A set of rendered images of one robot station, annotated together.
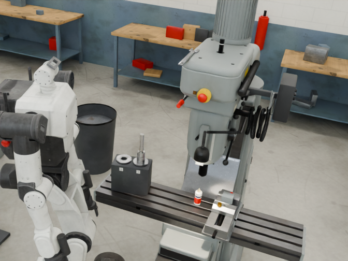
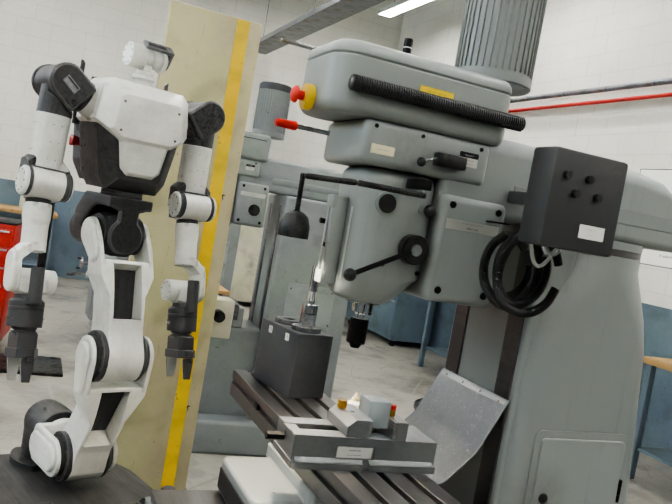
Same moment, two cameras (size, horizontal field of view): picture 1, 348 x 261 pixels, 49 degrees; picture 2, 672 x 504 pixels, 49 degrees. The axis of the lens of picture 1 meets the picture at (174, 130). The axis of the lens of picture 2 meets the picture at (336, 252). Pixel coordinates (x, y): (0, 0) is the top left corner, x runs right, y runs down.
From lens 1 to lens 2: 183 cm
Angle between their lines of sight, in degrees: 54
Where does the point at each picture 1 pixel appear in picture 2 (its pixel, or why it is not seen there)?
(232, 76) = (340, 50)
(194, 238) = (283, 483)
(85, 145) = not seen: hidden behind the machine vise
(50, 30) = not seen: hidden behind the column
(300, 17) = not seen: outside the picture
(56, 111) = (112, 86)
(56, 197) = (91, 243)
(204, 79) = (314, 68)
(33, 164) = (43, 129)
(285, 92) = (540, 165)
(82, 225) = (108, 317)
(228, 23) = (463, 39)
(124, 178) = (270, 351)
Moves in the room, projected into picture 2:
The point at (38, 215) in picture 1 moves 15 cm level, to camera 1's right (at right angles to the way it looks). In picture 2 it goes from (25, 214) to (43, 221)
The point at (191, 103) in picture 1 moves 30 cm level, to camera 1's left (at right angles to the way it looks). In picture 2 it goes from (329, 148) to (262, 143)
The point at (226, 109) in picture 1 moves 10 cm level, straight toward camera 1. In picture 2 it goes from (357, 142) to (319, 133)
